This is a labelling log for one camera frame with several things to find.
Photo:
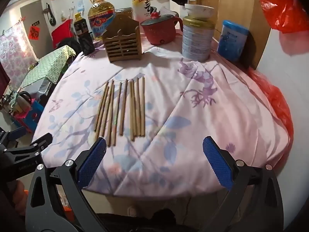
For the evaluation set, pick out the round wooden board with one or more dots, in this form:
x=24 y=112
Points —
x=236 y=2

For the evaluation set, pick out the small blue white packet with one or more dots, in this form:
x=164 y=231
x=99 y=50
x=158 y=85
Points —
x=79 y=6

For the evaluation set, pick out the pink floral hanging sheet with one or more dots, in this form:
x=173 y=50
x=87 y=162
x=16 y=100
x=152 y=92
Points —
x=14 y=50

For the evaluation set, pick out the black hanging bag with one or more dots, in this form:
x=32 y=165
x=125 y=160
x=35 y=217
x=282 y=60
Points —
x=51 y=17

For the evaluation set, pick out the dark soy sauce bottle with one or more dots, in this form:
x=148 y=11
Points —
x=83 y=36

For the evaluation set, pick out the blue plastic stool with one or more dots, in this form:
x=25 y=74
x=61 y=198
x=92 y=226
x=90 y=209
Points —
x=31 y=118

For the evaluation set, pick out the green patterned table cover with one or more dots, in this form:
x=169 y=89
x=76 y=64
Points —
x=45 y=70

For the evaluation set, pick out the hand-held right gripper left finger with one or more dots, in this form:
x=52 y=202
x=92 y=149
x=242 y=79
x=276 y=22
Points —
x=93 y=162

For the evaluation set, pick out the set of wooden chopsticks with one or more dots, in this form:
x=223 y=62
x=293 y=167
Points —
x=142 y=106

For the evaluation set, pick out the white drink bottle red cap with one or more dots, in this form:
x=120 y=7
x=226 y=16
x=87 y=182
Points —
x=142 y=7

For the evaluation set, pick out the white ceramic bowl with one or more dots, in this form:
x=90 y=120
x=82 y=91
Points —
x=200 y=11

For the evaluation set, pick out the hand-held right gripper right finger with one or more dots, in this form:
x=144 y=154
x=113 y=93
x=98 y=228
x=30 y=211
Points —
x=217 y=164

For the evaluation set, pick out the grey door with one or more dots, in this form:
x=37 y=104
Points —
x=41 y=48

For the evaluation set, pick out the yellow cooking oil bottle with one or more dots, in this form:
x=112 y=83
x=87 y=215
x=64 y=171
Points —
x=101 y=21

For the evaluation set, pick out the red electric cooking pot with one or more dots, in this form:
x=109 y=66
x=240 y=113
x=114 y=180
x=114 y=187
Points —
x=159 y=32

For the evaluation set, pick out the wooden slatted chopstick holder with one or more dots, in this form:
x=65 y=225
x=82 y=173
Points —
x=122 y=41

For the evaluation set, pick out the blue lidded can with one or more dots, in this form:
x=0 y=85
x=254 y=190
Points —
x=231 y=41

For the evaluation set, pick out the dark red cloth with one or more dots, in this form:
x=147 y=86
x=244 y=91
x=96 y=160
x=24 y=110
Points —
x=4 y=77

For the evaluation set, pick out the person's left hand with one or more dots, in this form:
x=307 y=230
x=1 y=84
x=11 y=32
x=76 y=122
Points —
x=18 y=195

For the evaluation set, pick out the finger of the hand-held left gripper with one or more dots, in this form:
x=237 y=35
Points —
x=17 y=133
x=21 y=159

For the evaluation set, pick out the black jacket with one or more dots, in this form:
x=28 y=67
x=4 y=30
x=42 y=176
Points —
x=70 y=44

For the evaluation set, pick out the red plastic bag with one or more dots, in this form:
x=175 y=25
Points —
x=284 y=7

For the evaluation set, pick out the metal kettle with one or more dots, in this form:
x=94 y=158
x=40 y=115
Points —
x=21 y=104

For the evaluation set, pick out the red plastic sheet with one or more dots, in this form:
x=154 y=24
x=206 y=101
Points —
x=277 y=106

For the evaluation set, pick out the milk powder can gold lid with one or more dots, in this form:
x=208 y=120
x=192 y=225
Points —
x=196 y=41

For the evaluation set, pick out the red paper door decoration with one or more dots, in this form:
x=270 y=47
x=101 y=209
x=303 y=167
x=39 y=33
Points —
x=34 y=32

